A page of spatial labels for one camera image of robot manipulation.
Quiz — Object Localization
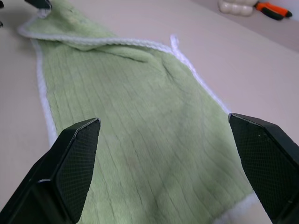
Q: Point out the orange and black pliers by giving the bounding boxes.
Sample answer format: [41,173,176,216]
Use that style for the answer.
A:
[254,1,293,21]

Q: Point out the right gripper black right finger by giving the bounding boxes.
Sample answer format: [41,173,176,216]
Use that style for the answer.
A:
[228,113,299,224]

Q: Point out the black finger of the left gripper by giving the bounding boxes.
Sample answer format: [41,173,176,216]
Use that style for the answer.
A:
[24,0,52,11]

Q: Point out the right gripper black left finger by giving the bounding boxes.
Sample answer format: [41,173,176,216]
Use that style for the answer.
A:
[0,118,101,224]

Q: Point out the white bubble plant pot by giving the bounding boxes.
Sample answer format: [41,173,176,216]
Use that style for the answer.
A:
[218,0,255,17]

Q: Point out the green towel with white edging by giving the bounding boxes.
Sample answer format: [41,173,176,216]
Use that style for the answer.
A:
[16,0,261,224]

